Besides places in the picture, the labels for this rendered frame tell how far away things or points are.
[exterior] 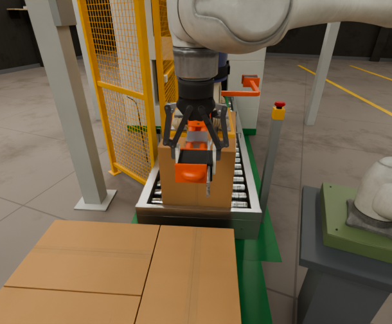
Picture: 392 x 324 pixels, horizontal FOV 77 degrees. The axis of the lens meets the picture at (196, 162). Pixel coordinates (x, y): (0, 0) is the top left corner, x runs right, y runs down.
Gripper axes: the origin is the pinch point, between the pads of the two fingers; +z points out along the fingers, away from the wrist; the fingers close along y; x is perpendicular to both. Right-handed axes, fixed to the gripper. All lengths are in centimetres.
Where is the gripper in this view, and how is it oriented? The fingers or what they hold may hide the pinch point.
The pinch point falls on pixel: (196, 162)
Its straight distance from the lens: 61.2
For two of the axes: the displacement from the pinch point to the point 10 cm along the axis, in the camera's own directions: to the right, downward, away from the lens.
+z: 0.0, 8.6, 5.1
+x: -0.6, 5.1, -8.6
